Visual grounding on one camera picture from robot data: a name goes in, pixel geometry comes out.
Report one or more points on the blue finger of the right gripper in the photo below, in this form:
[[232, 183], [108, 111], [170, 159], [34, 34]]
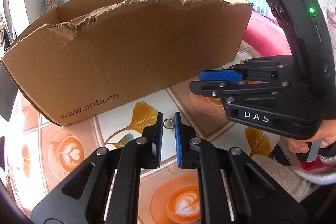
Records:
[[220, 75], [210, 90]]

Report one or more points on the grey low cabinet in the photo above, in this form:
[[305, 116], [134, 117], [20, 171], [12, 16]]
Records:
[[8, 93]]

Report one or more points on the operator right hand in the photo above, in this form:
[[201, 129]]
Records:
[[326, 134]]

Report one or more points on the brown cardboard box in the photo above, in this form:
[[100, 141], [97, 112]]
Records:
[[85, 57]]

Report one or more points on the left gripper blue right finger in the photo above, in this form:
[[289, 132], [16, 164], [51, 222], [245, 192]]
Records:
[[233, 188]]

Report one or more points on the pink floral bed quilt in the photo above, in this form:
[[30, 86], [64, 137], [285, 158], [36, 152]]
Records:
[[266, 36]]

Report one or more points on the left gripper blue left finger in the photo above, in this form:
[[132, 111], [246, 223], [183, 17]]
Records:
[[104, 188]]

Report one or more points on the pink fluffy towel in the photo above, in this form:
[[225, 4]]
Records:
[[301, 183]]

